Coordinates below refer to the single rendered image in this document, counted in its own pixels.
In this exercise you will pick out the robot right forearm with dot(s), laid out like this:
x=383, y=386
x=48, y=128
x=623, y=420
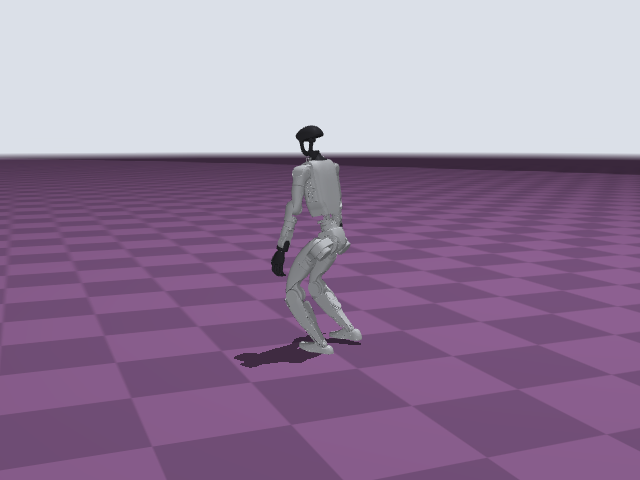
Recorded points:
x=338, y=216

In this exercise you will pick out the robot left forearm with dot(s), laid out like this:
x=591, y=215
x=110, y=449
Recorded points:
x=289, y=223

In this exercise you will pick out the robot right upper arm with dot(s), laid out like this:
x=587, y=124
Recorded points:
x=337, y=172

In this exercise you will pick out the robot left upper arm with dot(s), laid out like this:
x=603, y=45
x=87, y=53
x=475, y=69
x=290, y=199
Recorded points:
x=300, y=175

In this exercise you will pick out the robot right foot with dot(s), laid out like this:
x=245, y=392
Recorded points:
x=354, y=335

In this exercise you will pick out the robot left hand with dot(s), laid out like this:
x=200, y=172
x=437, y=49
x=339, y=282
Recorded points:
x=278, y=259

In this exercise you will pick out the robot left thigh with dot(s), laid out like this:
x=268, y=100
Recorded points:
x=305, y=261

